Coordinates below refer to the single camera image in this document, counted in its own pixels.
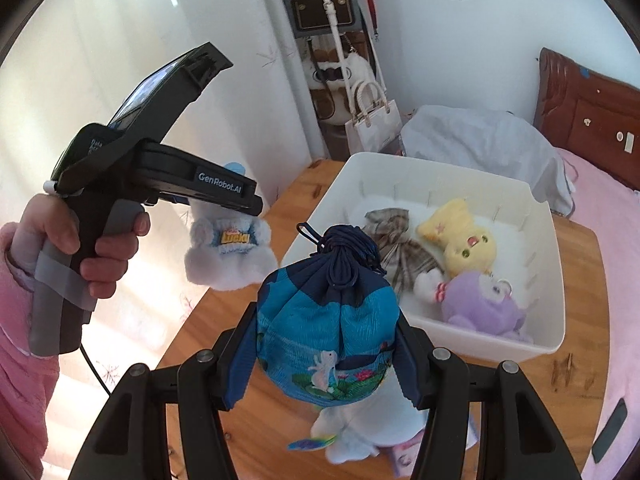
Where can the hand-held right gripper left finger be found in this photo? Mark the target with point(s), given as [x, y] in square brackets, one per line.
[240, 360]

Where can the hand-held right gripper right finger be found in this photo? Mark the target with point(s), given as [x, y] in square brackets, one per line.
[407, 360]

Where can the purple plush toy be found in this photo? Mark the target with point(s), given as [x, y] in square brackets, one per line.
[475, 305]

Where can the white bear plush blue bow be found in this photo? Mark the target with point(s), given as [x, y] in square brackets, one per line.
[225, 265]

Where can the plaid fabric bow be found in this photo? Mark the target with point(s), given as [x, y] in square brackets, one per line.
[400, 255]

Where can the yellow plush toy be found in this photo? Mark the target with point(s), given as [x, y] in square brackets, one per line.
[450, 230]

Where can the white plastic storage bin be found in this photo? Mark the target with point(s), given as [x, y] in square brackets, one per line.
[542, 270]

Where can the person's left forearm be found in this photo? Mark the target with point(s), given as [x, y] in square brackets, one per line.
[20, 360]

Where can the person's left hand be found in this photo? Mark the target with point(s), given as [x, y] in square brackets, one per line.
[55, 225]

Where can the blue pony plush rainbow mane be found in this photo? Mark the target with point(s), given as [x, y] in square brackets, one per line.
[365, 420]

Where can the pink card pack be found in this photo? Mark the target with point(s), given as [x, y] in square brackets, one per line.
[407, 455]

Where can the white floral curtain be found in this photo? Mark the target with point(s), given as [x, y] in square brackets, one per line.
[125, 35]

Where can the fluffy white and brown bag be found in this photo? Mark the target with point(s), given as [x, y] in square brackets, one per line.
[332, 75]

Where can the black smartphone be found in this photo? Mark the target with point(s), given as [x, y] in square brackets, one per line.
[610, 432]

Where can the white handbag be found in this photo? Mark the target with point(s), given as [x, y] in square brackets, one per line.
[375, 125]

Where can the blue and brown hanging bag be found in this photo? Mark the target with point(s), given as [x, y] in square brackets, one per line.
[320, 5]

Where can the grey cloth bundle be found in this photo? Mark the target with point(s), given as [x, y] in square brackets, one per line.
[480, 140]

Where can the brown wooden headboard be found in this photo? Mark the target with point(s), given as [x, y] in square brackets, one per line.
[590, 110]

